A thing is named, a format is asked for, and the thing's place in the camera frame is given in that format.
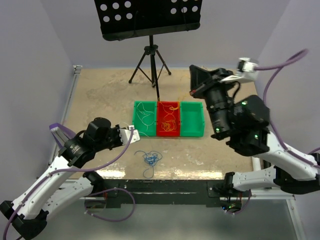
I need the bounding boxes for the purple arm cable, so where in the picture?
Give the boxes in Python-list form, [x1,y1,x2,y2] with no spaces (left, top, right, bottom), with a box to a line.
[2,128,135,240]
[254,48,320,168]

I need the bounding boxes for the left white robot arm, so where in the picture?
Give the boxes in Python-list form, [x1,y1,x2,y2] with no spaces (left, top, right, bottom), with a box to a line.
[0,117,140,240]

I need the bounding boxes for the orange cable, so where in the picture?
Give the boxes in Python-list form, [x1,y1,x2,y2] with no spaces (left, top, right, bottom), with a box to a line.
[158,101,179,133]

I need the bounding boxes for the black music stand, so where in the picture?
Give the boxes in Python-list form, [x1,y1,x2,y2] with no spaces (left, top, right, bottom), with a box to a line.
[94,0,203,90]

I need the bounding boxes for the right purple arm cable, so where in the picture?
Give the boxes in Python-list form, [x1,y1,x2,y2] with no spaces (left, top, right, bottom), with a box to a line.
[254,48,320,168]

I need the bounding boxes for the red bin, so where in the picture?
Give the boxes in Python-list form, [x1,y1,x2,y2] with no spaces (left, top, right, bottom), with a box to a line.
[156,101,181,138]

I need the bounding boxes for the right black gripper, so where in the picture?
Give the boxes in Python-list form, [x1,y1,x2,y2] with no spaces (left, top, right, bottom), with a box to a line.
[186,64,235,136]

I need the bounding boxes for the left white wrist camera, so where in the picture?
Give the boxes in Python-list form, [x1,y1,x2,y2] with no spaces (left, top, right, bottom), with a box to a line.
[119,125,141,145]

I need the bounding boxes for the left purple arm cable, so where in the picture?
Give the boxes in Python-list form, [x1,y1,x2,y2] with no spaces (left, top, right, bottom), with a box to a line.
[2,128,135,240]

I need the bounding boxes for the green bin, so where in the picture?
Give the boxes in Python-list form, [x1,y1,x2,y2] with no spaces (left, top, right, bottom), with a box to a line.
[180,101,205,138]
[132,101,157,137]

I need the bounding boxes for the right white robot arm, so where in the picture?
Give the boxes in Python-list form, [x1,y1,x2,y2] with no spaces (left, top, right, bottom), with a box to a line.
[189,60,320,197]

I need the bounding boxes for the purple holder block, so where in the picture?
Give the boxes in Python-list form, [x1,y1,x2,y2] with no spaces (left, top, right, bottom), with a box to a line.
[49,123,76,149]

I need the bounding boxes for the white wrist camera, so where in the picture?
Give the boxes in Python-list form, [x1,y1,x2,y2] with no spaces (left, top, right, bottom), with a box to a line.
[220,57,259,84]
[119,125,141,145]

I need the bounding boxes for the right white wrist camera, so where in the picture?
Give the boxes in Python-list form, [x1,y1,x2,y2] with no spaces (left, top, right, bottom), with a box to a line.
[220,57,259,84]

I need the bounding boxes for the coloured cable bundle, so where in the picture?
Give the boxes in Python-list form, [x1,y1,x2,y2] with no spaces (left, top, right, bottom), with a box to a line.
[134,149,164,179]

